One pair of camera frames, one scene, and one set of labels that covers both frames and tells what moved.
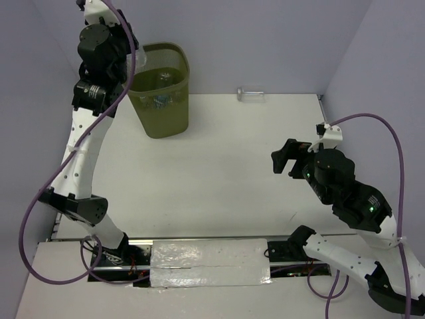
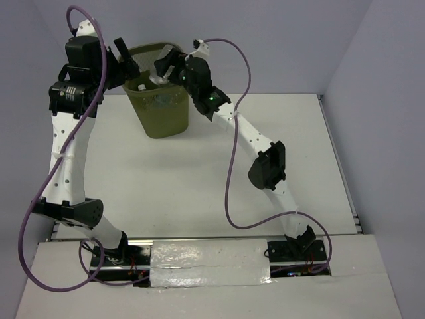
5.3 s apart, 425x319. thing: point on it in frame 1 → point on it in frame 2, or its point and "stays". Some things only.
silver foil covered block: [178, 263] stays
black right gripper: [294, 149] → [172, 58]
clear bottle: [250, 96] → [155, 77]
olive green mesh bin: [161, 90] stays
